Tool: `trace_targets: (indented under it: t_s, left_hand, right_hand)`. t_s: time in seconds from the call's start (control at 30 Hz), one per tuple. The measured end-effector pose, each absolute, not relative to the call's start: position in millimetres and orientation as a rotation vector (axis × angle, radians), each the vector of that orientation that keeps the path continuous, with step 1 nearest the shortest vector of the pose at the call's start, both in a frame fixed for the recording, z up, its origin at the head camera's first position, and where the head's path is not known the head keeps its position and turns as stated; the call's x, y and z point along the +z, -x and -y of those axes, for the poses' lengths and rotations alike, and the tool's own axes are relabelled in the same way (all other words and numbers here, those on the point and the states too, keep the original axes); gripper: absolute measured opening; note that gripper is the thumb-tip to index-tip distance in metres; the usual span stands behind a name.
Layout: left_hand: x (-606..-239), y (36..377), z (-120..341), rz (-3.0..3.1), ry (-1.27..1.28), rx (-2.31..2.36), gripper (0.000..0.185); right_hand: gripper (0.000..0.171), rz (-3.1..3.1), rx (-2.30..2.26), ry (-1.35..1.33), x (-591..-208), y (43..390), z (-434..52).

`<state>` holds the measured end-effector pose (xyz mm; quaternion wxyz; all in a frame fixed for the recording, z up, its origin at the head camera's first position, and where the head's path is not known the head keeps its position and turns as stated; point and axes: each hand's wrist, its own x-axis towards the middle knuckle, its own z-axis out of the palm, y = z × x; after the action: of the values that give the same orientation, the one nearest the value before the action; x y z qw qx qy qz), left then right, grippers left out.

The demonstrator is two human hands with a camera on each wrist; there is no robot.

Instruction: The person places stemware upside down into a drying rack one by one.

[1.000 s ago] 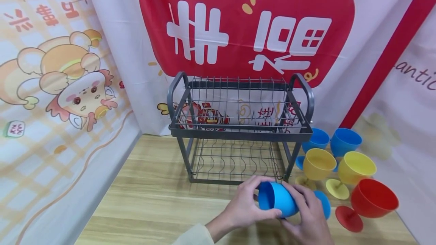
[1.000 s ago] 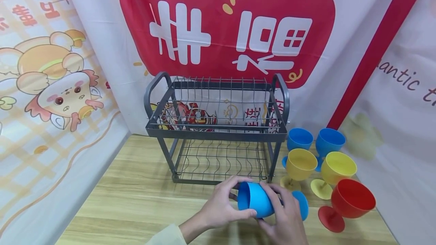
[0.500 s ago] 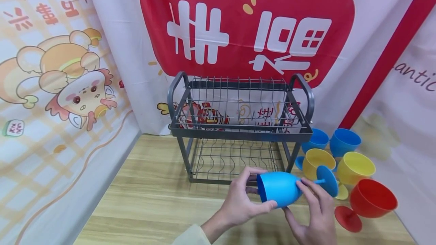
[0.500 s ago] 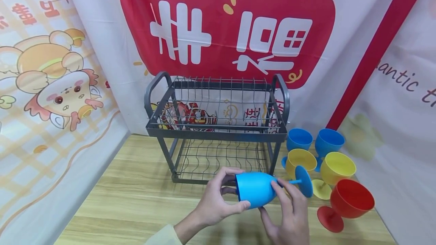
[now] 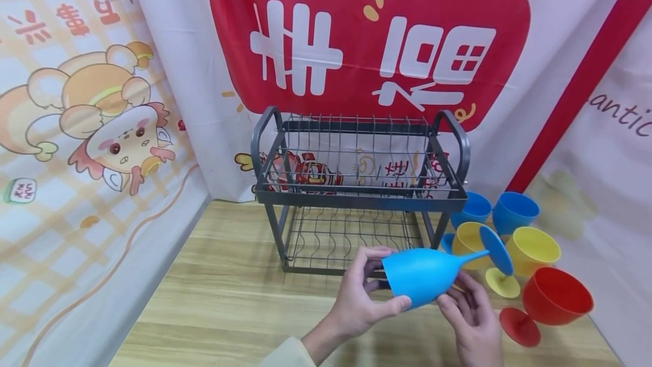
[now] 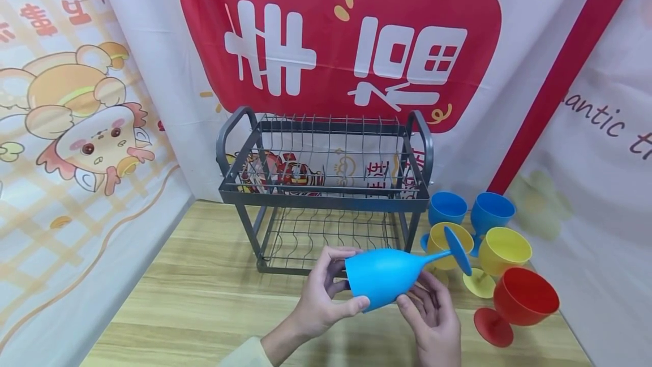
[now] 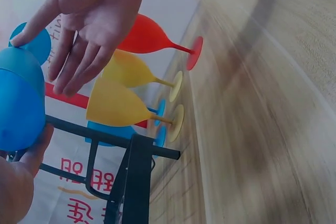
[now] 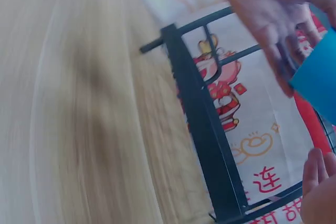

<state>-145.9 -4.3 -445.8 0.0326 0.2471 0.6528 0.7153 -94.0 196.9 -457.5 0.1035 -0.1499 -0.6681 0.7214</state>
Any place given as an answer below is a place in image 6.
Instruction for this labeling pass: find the person's right hand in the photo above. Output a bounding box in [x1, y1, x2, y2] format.
[396, 270, 462, 367]

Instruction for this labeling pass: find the person's left hand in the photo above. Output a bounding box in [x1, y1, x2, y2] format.
[288, 245, 371, 340]

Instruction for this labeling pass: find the tall blue plastic goblet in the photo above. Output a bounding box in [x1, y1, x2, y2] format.
[345, 225, 473, 314]

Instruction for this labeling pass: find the person's left forearm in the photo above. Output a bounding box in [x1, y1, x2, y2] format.
[219, 317, 307, 367]

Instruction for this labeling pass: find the grey two-tier metal dish rack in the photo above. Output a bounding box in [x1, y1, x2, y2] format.
[216, 105, 435, 277]

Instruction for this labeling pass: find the yellow plastic goblet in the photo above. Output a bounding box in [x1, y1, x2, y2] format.
[427, 221, 475, 272]
[462, 227, 533, 300]

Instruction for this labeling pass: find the short blue plastic goblet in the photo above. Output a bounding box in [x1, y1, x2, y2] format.
[420, 191, 469, 252]
[469, 191, 516, 258]

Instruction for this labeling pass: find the red plastic goblet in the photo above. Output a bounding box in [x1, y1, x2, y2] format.
[474, 267, 560, 348]

